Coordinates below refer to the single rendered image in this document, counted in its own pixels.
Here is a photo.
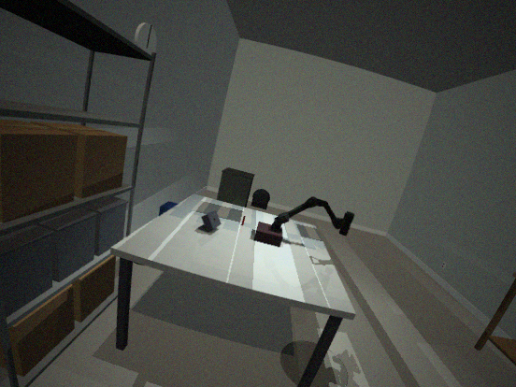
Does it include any grey sloped panel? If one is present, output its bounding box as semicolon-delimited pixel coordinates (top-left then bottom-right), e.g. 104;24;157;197
198;210;221;233

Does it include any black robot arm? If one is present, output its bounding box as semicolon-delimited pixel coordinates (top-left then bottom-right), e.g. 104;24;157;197
271;196;354;234

